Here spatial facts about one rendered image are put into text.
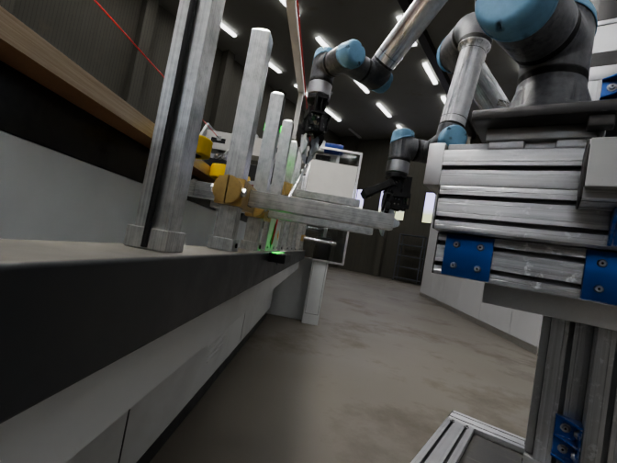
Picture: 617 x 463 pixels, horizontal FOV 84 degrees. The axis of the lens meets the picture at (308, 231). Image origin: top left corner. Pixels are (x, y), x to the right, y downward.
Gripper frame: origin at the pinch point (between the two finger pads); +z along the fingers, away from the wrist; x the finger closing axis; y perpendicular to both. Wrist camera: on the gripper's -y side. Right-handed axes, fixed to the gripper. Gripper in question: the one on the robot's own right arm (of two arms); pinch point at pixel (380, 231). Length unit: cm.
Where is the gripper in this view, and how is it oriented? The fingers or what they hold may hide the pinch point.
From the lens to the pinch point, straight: 118.6
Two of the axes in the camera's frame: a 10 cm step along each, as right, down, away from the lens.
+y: 9.8, 1.7, -0.4
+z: -1.7, 9.8, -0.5
